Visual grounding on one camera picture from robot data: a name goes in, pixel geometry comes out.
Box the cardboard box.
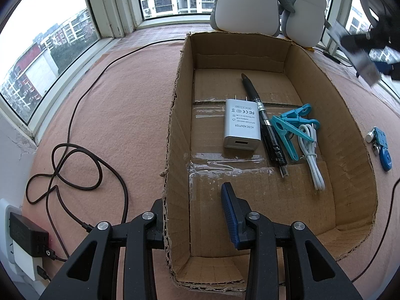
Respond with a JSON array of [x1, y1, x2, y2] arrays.
[[161, 31, 377, 290]]

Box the large penguin plush toy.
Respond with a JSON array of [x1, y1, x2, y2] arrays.
[[204, 0, 296, 36]]

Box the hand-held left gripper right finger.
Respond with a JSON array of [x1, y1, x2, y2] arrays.
[[221, 182, 363, 300]]

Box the black ring light cable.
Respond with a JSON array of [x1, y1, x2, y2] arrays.
[[26, 37, 188, 232]]

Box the white usb cable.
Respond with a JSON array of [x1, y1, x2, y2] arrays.
[[297, 123, 326, 191]]

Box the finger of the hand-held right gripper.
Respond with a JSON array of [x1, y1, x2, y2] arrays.
[[341, 12, 400, 51], [374, 61, 400, 81]]

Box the white window frame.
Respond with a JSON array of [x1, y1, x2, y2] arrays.
[[0, 0, 400, 144]]

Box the black pen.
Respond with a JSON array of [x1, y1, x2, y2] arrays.
[[240, 73, 289, 177]]

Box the white ring light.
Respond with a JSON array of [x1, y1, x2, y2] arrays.
[[359, 0, 377, 27]]

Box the peach felt mat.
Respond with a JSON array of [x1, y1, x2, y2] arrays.
[[31, 26, 400, 300]]

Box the white power adapter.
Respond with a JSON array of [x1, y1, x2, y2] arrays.
[[223, 95, 261, 151]]

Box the small penguin plush toy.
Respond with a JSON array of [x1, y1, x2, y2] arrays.
[[283, 0, 332, 53]]

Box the teal plastic clip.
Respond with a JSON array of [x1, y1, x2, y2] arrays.
[[280, 103, 320, 130], [271, 115, 315, 161]]

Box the black charger plug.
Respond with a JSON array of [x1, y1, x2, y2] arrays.
[[9, 212, 51, 258]]

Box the white power strip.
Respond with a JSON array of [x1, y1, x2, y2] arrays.
[[0, 198, 36, 280]]

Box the blue phone stand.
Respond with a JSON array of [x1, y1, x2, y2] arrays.
[[373, 126, 390, 152]]

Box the blue round cable winder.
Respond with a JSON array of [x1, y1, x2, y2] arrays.
[[379, 148, 393, 172]]

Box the clear plastic case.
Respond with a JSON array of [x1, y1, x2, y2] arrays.
[[326, 22, 384, 86]]

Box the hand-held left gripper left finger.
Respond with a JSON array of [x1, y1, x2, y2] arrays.
[[39, 198, 165, 300]]

